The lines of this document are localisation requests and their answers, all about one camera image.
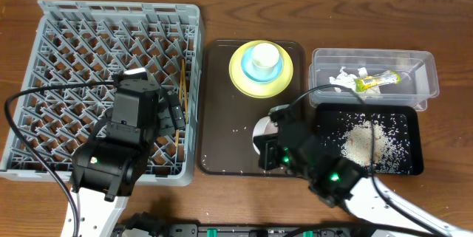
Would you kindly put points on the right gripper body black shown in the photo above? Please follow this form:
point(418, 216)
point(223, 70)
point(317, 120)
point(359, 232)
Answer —
point(269, 154)

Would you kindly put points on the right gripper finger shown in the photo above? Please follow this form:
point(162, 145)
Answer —
point(281, 114)
point(270, 152)

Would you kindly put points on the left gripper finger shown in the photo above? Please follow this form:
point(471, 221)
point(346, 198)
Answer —
point(166, 126)
point(176, 111)

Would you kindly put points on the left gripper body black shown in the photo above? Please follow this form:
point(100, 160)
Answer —
point(171, 111)

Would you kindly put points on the white bowl with food residue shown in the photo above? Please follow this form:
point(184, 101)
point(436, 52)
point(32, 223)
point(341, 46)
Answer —
point(264, 126)

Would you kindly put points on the white cup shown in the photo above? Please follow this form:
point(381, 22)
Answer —
point(264, 57)

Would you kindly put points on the wooden chopstick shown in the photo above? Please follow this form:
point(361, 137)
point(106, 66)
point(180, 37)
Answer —
point(180, 95)
point(185, 95)

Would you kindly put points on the white tissue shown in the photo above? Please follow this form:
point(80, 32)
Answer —
point(348, 80)

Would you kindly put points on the green yellow snack wrapper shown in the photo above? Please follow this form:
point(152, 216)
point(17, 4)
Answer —
point(385, 78)

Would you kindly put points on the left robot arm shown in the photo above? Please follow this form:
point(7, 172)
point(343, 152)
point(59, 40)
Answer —
point(116, 153)

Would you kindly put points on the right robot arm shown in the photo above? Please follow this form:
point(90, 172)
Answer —
point(374, 202)

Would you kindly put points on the grey plastic dishwasher rack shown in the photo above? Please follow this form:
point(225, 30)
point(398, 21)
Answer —
point(79, 45)

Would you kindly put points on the yellow plate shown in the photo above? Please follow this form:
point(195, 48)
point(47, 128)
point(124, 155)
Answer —
point(254, 89)

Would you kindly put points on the pile of rice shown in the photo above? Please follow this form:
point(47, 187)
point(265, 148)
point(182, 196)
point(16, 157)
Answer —
point(358, 144)

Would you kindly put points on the dark brown serving tray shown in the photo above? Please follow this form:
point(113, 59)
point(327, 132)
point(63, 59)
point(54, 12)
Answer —
point(227, 116)

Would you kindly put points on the light blue bowl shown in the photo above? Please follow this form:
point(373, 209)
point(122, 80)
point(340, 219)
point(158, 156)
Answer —
point(260, 74)

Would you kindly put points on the black tray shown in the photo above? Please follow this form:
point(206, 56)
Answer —
point(400, 123)

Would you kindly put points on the clear plastic container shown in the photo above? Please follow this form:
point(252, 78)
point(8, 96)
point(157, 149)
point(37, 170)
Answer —
point(419, 78)

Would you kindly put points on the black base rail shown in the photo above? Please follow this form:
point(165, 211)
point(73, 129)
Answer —
point(148, 225)

